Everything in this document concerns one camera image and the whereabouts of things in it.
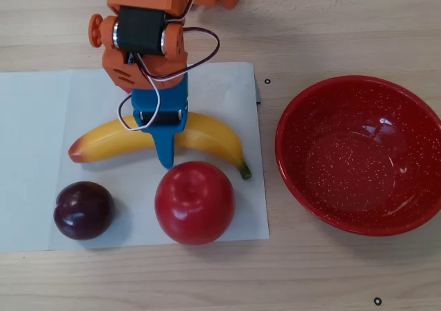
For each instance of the blue gripper black motor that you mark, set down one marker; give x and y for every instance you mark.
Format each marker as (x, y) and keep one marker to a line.
(165, 130)

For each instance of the yellow plastic banana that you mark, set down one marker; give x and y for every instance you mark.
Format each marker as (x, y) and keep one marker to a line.
(103, 142)

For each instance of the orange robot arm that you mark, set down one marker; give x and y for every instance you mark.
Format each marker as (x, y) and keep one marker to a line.
(141, 0)

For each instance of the red speckled bowl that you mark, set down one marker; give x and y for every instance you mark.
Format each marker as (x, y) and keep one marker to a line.
(358, 159)

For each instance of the red plastic apple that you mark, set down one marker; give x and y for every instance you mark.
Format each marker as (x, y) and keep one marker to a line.
(194, 204)

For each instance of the small gray tape piece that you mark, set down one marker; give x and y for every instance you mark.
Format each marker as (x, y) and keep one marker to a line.
(258, 97)

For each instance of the dark purple plastic plum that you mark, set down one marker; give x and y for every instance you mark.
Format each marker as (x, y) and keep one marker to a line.
(84, 211)

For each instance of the white paper sheet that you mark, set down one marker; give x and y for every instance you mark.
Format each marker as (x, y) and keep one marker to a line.
(34, 152)

